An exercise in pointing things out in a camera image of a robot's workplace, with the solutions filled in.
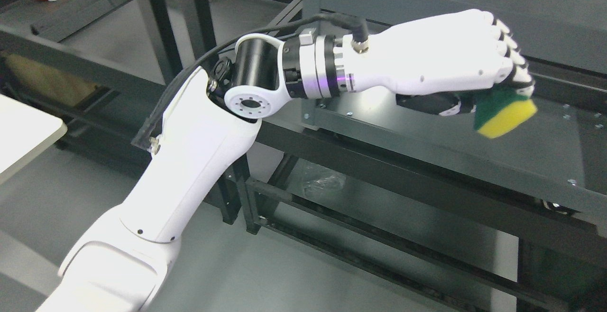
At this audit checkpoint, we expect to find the clear plastic bag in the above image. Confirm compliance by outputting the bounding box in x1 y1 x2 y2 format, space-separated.
301 163 347 200

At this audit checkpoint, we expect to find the green yellow sponge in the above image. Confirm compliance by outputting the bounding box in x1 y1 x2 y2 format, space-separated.
473 88 538 139

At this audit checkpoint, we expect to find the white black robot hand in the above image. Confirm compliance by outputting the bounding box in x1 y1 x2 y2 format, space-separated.
342 9 534 116

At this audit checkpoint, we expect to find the black metal rack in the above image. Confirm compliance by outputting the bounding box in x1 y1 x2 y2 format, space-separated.
1 0 606 312

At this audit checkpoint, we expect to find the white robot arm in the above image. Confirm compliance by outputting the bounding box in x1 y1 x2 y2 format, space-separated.
38 29 355 312

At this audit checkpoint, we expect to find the grey metal shelf cart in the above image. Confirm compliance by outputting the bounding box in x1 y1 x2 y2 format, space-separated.
301 0 606 237

